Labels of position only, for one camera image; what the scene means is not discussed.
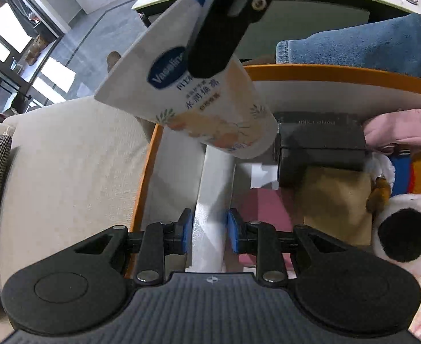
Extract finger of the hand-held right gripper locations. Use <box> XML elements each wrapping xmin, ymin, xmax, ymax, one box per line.
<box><xmin>187</xmin><ymin>0</ymin><xmax>274</xmax><ymax>76</ymax></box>

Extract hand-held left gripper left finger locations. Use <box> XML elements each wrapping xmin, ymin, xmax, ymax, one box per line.
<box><xmin>73</xmin><ymin>208</ymin><xmax>193</xmax><ymax>283</ymax></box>

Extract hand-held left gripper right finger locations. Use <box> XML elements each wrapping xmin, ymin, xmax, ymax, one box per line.
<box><xmin>226</xmin><ymin>208</ymin><xmax>344</xmax><ymax>284</ymax></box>

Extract pink card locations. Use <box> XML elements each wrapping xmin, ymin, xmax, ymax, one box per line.
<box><xmin>225</xmin><ymin>186</ymin><xmax>304</xmax><ymax>269</ymax></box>

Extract white hand cream tube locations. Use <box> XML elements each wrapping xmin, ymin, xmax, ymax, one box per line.
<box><xmin>93</xmin><ymin>0</ymin><xmax>279</xmax><ymax>159</ymax></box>

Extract orange storage box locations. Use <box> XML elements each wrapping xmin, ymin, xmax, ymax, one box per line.
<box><xmin>129</xmin><ymin>64</ymin><xmax>421</xmax><ymax>284</ymax></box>

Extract brown cardboard box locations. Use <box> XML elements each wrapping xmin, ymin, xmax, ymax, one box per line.
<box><xmin>297</xmin><ymin>167</ymin><xmax>374</xmax><ymax>248</ymax></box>

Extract grey box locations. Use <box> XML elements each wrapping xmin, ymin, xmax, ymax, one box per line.
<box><xmin>276</xmin><ymin>124</ymin><xmax>368</xmax><ymax>187</ymax></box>

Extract dark speckled card box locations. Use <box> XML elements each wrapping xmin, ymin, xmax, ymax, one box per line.
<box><xmin>273</xmin><ymin>111</ymin><xmax>362</xmax><ymax>127</ymax></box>

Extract pink fabric pouch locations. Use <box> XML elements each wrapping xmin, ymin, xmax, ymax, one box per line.
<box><xmin>362</xmin><ymin>109</ymin><xmax>421</xmax><ymax>151</ymax></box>

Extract white plush dog toy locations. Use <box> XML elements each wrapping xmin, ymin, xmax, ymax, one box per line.
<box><xmin>370</xmin><ymin>191</ymin><xmax>421</xmax><ymax>334</ymax></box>

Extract white marble coffee table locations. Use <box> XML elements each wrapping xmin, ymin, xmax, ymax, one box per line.
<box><xmin>132</xmin><ymin>0</ymin><xmax>421</xmax><ymax>58</ymax></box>

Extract person's right leg blue jeans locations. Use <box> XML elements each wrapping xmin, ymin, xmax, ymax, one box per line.
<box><xmin>276</xmin><ymin>13</ymin><xmax>421</xmax><ymax>87</ymax></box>

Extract person's right foot brown sock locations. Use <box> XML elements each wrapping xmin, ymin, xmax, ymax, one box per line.
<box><xmin>106</xmin><ymin>51</ymin><xmax>122</xmax><ymax>74</ymax></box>

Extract beige fabric sofa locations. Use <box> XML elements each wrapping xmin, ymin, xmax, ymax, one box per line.
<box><xmin>0</xmin><ymin>97</ymin><xmax>161</xmax><ymax>330</ymax></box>

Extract brown shoe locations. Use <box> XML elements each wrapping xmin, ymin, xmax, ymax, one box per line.
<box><xmin>26</xmin><ymin>36</ymin><xmax>50</xmax><ymax>65</ymax></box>

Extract glass balcony door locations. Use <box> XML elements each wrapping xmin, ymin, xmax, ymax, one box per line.
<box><xmin>0</xmin><ymin>0</ymin><xmax>77</xmax><ymax>115</ymax></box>

